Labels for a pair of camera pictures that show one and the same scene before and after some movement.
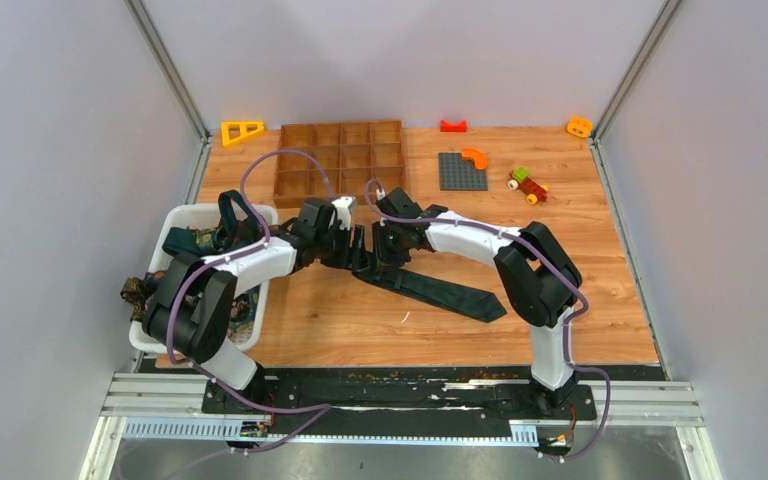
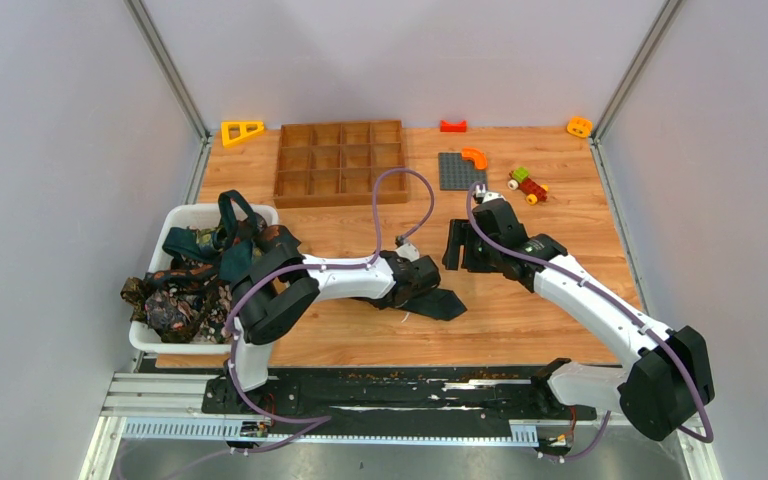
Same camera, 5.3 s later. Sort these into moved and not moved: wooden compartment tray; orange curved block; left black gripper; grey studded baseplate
Moved: left black gripper
Not moved: orange curved block; grey studded baseplate; wooden compartment tray
